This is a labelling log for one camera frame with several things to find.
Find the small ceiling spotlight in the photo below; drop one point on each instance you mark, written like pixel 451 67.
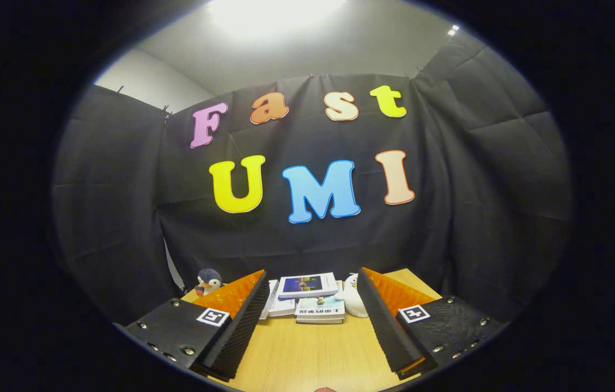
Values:
pixel 453 30

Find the plain white book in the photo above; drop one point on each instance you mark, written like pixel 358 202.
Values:
pixel 282 307

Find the teal cover thick book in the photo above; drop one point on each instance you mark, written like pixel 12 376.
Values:
pixel 321 310

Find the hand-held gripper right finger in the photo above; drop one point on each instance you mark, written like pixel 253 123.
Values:
pixel 386 332

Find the white duck plush toy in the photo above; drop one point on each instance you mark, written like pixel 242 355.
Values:
pixel 353 302

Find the penguin plush toy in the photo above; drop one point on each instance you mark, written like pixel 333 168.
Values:
pixel 209 283

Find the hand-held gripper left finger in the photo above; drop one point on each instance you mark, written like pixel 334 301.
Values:
pixel 239 332

